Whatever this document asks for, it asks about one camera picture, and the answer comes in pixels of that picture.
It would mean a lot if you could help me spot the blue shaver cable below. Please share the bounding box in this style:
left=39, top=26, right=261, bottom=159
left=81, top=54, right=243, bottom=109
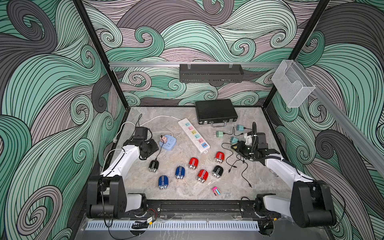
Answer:
left=239, top=158, right=253, bottom=188

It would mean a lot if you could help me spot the teal charger adapter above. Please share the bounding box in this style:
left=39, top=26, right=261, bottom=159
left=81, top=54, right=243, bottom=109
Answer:
left=236, top=125, right=245, bottom=132
left=230, top=137, right=239, bottom=144

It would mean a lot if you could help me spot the blue shaver front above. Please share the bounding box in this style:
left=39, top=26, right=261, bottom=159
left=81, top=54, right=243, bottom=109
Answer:
left=158, top=175, right=169, bottom=190

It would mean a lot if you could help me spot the blue shaver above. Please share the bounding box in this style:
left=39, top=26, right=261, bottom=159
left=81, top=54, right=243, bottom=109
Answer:
left=158, top=175, right=169, bottom=190
left=175, top=166, right=186, bottom=180

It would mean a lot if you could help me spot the red shaver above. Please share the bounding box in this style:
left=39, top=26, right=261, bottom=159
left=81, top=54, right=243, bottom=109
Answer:
left=188, top=158, right=199, bottom=170
left=197, top=169, right=209, bottom=183
left=214, top=152, right=225, bottom=164

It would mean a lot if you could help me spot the green charger adapter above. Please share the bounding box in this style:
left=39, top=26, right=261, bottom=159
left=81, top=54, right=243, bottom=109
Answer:
left=216, top=131, right=224, bottom=138

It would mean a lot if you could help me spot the black shaver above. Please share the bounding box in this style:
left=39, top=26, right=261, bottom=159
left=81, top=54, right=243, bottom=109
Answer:
left=148, top=160, right=159, bottom=173
left=212, top=165, right=224, bottom=179

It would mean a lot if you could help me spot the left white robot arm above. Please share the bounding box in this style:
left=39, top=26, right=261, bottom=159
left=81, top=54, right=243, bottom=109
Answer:
left=86, top=127, right=159, bottom=220

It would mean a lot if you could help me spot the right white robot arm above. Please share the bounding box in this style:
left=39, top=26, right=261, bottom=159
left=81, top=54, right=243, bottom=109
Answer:
left=231, top=132, right=337, bottom=228

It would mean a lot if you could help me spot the beige charger adapter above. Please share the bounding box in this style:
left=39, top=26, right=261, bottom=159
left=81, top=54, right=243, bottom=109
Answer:
left=161, top=136, right=168, bottom=144

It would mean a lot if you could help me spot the light blue socket cube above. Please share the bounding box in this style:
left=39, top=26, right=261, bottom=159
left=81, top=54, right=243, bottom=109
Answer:
left=159, top=135, right=177, bottom=151

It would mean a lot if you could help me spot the white power strip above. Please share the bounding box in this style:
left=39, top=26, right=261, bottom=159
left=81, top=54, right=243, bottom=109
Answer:
left=178, top=118, right=211, bottom=154

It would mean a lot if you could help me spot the black briefcase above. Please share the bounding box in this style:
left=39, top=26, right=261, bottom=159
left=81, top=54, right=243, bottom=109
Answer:
left=195, top=99, right=238, bottom=126

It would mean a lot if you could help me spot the pink striped small box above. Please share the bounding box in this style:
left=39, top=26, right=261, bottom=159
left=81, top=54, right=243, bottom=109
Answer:
left=212, top=187, right=221, bottom=196

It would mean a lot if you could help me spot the white power cord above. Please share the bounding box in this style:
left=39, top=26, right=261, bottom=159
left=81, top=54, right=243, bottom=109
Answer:
left=101, top=114, right=181, bottom=169

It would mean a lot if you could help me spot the clear acrylic wall box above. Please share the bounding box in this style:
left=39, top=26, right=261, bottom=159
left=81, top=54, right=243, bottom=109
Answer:
left=272, top=60, right=316, bottom=108

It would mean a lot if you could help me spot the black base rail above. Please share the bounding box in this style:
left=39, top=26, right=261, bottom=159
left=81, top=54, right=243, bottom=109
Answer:
left=86, top=199, right=284, bottom=220

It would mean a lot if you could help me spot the black wall shelf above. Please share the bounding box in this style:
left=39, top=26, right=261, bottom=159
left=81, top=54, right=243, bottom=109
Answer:
left=179, top=64, right=244, bottom=87

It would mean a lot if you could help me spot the aluminium wall rail back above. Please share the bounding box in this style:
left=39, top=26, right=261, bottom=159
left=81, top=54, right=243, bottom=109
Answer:
left=109, top=61, right=281, bottom=69

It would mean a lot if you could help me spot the aluminium wall rail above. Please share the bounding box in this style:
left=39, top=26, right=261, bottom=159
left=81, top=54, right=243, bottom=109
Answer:
left=109, top=61, right=281, bottom=69
left=298, top=63, right=384, bottom=175

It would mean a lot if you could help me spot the white slotted cable duct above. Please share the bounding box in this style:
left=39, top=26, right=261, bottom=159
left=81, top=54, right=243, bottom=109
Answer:
left=85, top=220, right=260, bottom=232

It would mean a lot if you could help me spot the aluminium wall rail right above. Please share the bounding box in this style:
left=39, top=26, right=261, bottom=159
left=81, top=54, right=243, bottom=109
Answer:
left=298, top=63, right=384, bottom=175

